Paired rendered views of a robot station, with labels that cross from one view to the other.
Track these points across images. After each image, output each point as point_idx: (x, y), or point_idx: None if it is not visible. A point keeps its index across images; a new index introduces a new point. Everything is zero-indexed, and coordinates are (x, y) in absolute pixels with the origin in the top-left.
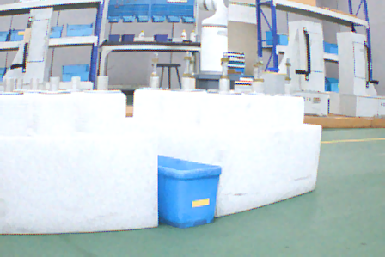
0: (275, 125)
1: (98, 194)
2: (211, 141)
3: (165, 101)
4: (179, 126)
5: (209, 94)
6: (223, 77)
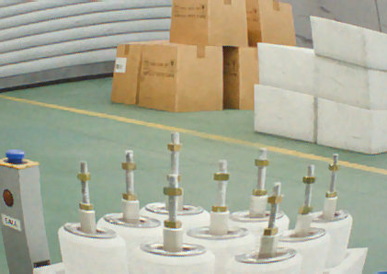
0: None
1: None
2: (361, 261)
3: (318, 255)
4: (342, 268)
5: (348, 218)
6: (336, 194)
